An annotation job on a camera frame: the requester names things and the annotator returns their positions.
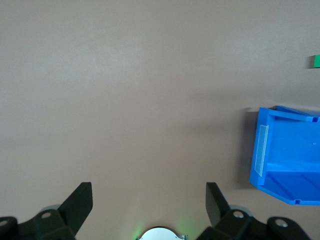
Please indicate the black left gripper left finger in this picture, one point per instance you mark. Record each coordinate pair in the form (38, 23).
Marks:
(62, 217)

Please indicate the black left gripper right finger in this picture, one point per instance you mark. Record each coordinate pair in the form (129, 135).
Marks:
(230, 220)

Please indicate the green cube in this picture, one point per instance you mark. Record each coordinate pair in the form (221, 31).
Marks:
(317, 61)

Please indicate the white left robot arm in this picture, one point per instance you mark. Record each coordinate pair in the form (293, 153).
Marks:
(160, 235)

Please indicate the blue plastic storage bin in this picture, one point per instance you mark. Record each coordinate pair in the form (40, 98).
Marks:
(287, 155)

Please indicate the brown table mat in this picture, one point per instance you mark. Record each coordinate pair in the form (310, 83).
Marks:
(125, 87)

